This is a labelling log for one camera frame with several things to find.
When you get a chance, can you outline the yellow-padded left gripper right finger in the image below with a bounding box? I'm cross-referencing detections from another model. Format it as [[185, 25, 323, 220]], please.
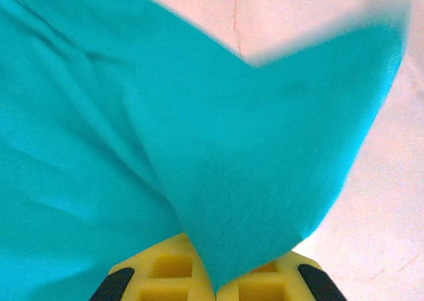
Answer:
[[215, 249, 347, 301]]

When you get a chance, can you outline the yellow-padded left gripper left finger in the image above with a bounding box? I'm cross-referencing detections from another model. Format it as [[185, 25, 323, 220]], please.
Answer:
[[89, 233, 216, 301]]

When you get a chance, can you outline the teal t-shirt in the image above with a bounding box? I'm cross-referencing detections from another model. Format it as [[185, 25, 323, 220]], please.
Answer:
[[0, 0, 407, 301]]

